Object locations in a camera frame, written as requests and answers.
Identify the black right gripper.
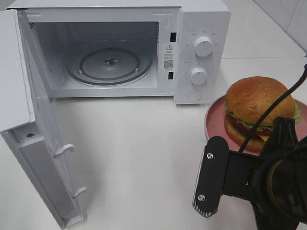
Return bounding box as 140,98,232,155
249,117,307,230

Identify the burger with lettuce and tomato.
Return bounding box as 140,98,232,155
224,76,301,152

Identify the pink round plate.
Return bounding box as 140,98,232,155
204,95,307,151

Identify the round white door button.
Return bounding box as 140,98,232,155
187,90,202,101

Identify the white microwave door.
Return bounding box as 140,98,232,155
0,9,86,229

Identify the lower white timer knob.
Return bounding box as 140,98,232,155
190,67,208,85

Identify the upper white power knob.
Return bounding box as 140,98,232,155
193,35,213,57

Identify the white microwave oven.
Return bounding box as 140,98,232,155
6,0,231,104

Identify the glass microwave turntable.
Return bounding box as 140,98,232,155
66,40,154,86

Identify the black camera cable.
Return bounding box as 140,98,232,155
238,63,307,153

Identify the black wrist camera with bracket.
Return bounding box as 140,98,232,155
193,136,264,218

